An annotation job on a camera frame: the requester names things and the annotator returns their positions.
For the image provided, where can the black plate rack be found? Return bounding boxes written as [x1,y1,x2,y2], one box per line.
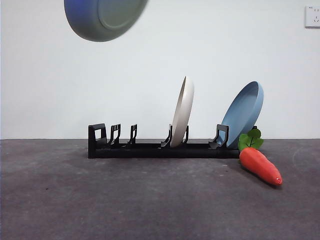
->
[87,122,260,160]

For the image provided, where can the beige plate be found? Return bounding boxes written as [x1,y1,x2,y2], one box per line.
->
[169,75,195,148]

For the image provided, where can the blue plate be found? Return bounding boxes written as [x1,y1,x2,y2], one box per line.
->
[220,80,265,149]

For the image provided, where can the white wall socket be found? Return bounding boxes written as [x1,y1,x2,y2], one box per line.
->
[304,5,320,28]

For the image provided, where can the orange toy carrot green leaves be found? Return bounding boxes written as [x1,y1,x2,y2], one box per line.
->
[237,128,283,186]

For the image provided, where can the green plate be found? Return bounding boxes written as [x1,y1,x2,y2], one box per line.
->
[63,0,150,43]

